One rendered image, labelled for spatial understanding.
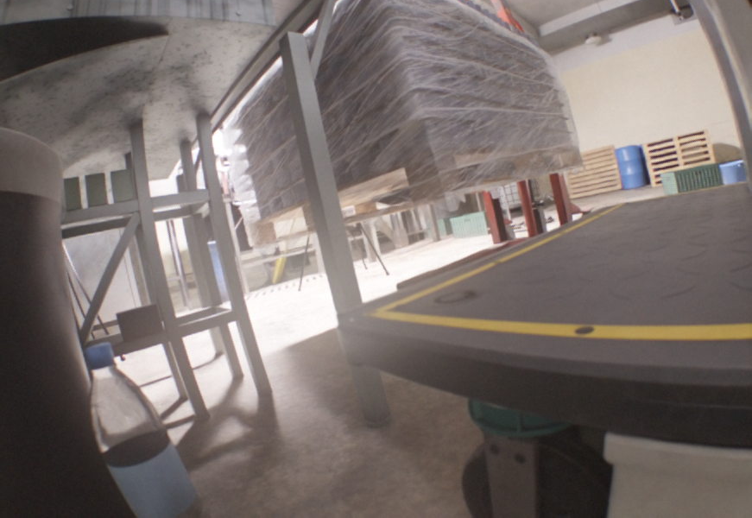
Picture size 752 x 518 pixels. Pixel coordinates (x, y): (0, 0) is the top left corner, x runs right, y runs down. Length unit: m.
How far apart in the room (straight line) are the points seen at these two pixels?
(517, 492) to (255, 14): 0.79
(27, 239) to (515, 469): 0.54
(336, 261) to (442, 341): 0.48
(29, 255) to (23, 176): 0.09
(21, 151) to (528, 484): 0.60
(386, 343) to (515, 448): 0.14
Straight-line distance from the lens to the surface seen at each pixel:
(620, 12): 9.53
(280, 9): 1.14
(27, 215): 0.50
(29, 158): 0.51
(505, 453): 0.30
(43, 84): 0.71
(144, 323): 0.94
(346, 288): 0.66
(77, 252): 3.23
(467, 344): 0.18
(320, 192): 0.65
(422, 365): 0.20
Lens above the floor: 0.38
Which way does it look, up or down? 1 degrees down
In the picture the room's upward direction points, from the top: 13 degrees counter-clockwise
